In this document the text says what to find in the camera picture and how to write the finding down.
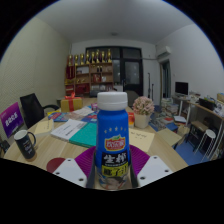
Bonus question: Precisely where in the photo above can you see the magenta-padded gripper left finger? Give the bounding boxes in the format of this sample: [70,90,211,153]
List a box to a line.
[52,145,98,190]

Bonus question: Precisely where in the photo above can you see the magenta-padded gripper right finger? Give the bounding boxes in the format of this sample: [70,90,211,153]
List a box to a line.
[128,144,174,189]

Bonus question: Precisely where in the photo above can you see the blue drink bottle white cap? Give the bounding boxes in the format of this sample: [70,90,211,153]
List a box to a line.
[94,91,132,191]

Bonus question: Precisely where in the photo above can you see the large kraft paper book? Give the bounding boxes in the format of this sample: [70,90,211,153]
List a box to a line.
[128,128,156,154]

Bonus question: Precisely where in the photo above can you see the small wooden side table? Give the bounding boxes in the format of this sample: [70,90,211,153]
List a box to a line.
[156,127,184,149]

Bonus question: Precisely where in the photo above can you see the teal notebook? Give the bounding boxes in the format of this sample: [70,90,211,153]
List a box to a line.
[68,121,98,149]

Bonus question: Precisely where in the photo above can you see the white booklet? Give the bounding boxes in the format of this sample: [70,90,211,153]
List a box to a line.
[50,118,88,142]

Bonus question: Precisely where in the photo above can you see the black mug white inside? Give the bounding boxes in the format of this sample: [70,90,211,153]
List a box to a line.
[13,129,37,160]

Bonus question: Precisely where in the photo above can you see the orange book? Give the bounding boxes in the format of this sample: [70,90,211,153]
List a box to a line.
[127,112,136,128]

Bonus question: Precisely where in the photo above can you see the blue colourful book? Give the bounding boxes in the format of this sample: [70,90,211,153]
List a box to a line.
[80,112,99,124]
[47,111,73,123]

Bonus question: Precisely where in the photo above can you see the pink flowers in white pot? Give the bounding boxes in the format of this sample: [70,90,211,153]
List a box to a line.
[132,96,155,130]

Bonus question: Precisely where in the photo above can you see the stack of books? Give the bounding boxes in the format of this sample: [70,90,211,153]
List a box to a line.
[159,97,182,125]

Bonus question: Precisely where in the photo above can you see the white round stool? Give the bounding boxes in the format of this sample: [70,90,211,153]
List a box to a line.
[194,128,217,163]

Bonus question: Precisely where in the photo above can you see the yellow gift box red ribbon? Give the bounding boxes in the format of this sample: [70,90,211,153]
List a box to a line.
[60,92,84,113]

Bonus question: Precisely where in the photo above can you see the black slatted chair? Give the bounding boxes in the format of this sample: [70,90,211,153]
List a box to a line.
[0,138,11,158]

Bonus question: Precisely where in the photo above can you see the black office chair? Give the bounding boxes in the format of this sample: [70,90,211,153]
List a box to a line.
[19,92,60,129]

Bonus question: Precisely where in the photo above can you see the grey armchair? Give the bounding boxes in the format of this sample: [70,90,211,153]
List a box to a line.
[125,89,140,108]

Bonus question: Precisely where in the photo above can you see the purple sign board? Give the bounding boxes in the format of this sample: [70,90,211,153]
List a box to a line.
[0,101,25,138]

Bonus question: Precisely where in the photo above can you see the black tripod stand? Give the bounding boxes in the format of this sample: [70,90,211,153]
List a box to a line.
[146,72,156,101]

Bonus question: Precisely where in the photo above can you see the black computer monitor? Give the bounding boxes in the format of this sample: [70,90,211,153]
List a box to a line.
[174,81,190,98]

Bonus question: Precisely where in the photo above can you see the wooden shelf unit with trophies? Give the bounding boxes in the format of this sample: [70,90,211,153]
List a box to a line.
[64,49,115,98]

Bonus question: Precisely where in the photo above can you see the black framed glass door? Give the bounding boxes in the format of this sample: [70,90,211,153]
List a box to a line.
[85,45,144,98]

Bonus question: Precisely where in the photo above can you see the long cluttered wall desk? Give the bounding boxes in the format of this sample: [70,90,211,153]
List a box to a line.
[173,92,224,161]

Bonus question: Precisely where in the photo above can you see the white wall air conditioner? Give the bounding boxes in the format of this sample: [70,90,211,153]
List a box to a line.
[155,45,173,60]

